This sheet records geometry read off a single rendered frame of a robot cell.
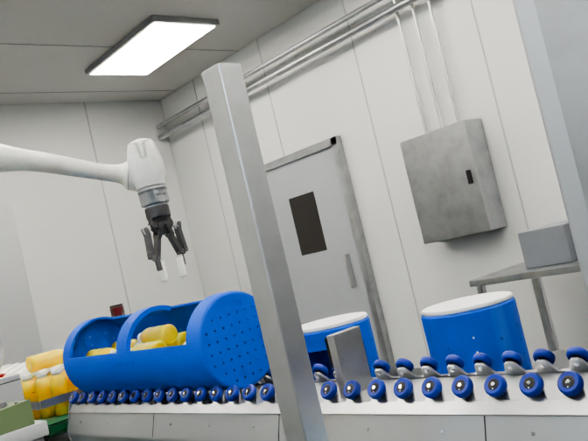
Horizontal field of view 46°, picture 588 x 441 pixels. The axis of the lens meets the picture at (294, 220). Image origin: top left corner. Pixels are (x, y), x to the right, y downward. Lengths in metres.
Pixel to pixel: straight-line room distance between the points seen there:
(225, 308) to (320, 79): 4.44
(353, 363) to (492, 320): 0.49
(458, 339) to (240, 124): 0.99
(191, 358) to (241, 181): 0.77
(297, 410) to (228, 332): 0.69
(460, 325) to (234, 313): 0.65
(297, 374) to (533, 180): 3.87
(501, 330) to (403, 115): 3.77
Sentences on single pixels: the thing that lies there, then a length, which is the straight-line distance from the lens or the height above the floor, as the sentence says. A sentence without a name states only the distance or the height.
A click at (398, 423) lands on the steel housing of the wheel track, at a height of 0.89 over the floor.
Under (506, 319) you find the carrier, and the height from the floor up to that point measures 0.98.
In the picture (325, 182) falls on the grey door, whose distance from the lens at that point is 6.26.
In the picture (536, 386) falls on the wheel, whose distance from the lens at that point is 1.37.
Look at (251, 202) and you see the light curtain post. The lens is 1.38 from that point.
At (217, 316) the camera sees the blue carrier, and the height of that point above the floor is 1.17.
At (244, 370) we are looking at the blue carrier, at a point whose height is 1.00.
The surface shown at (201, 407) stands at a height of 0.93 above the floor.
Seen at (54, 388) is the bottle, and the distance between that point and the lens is 2.90.
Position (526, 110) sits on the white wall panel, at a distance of 5.11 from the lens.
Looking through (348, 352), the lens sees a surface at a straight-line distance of 1.76.
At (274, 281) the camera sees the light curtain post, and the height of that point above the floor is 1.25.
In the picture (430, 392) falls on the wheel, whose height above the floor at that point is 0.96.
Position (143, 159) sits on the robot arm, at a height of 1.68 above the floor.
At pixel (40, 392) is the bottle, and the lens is 2.94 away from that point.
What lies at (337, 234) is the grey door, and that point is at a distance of 6.24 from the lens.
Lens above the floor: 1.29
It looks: 3 degrees up
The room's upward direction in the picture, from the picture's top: 13 degrees counter-clockwise
